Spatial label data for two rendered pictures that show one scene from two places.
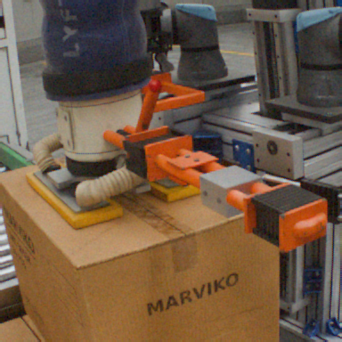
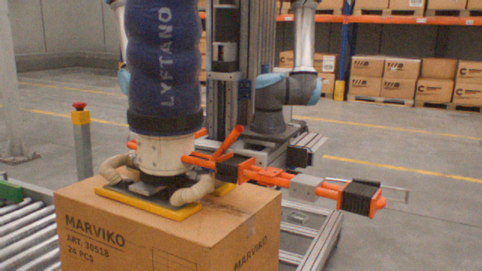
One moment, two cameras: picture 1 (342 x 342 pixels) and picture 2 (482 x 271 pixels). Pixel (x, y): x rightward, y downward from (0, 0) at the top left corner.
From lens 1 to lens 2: 0.59 m
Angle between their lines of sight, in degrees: 31
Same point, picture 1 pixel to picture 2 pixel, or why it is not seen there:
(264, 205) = (355, 193)
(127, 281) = (229, 251)
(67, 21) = (164, 80)
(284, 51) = (233, 99)
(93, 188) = (193, 193)
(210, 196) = (299, 191)
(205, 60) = not seen: hidden behind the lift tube
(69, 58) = (166, 106)
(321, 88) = (271, 123)
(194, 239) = (254, 217)
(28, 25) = not seen: outside the picture
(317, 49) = (271, 99)
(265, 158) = not seen: hidden behind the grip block
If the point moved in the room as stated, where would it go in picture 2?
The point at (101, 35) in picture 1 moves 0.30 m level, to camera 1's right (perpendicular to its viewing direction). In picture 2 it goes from (187, 92) to (274, 85)
